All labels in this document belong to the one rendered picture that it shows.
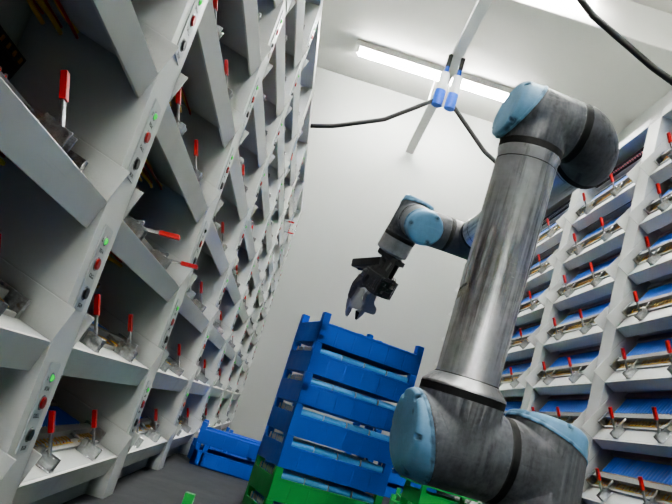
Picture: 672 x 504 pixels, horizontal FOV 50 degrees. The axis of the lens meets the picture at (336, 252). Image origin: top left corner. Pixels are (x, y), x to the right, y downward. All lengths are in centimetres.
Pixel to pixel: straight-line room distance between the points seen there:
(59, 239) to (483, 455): 73
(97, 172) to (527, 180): 71
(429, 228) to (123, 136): 97
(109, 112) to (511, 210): 68
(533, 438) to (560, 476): 7
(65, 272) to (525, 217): 75
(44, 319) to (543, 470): 81
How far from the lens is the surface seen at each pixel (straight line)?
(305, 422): 184
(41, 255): 102
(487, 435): 123
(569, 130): 136
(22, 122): 74
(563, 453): 129
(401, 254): 194
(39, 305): 100
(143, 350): 168
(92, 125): 106
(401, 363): 192
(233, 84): 183
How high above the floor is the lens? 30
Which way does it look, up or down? 13 degrees up
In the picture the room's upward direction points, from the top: 18 degrees clockwise
